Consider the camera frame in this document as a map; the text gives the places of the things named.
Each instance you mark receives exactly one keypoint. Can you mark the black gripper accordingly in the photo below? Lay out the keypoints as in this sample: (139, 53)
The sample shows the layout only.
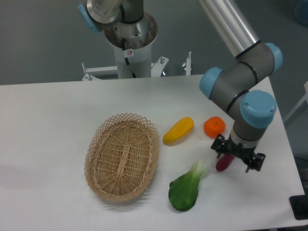
(240, 148)

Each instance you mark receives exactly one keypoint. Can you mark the purple sweet potato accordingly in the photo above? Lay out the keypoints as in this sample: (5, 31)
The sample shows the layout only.
(224, 162)

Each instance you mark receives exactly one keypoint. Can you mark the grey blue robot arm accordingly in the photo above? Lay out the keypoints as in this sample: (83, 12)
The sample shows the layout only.
(231, 90)

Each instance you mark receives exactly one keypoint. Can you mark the orange tangerine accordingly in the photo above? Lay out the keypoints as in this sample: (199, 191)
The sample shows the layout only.
(214, 126)

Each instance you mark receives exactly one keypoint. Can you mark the yellow mango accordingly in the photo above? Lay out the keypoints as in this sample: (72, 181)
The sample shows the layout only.
(179, 131)

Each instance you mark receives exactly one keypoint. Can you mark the green bok choy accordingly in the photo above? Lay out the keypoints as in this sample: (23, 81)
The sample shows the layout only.
(183, 191)

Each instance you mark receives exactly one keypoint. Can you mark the black device at table edge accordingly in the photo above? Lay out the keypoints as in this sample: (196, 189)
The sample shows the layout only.
(299, 205)

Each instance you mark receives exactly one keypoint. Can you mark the woven wicker basket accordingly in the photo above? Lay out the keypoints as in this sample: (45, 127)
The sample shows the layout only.
(122, 157)

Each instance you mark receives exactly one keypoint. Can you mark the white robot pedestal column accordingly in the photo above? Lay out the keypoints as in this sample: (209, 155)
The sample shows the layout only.
(132, 43)

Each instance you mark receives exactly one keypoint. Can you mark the white metal base frame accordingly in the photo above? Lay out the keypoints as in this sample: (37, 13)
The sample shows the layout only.
(112, 72)

